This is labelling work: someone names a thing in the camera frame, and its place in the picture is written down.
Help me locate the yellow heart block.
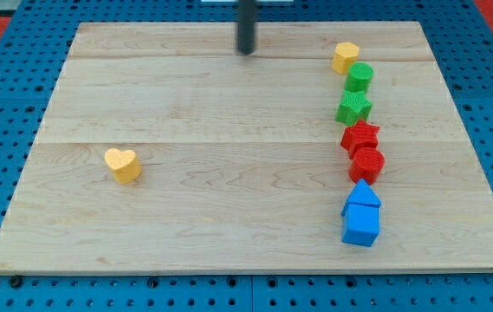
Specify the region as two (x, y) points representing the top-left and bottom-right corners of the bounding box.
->
(104, 148), (142, 185)

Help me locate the yellow hexagon block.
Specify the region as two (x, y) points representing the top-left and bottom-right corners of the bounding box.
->
(331, 42), (360, 75)

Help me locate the wooden board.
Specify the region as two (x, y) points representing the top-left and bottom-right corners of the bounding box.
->
(0, 22), (493, 276)

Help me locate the red star block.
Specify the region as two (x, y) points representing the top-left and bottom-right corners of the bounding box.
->
(340, 119), (380, 159)

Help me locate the green star block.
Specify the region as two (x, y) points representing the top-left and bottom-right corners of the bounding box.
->
(335, 90), (373, 126)

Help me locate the red cylinder block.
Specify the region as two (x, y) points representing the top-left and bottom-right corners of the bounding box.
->
(348, 147), (386, 185)

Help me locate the blue triangle block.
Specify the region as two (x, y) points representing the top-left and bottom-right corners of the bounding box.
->
(341, 179), (382, 217)

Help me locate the blue cube block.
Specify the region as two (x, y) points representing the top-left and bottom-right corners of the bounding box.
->
(342, 204), (380, 247)

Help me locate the green cylinder block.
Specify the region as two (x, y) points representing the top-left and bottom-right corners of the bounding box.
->
(344, 62), (374, 93)

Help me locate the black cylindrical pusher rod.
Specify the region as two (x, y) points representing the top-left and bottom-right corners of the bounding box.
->
(237, 0), (257, 55)

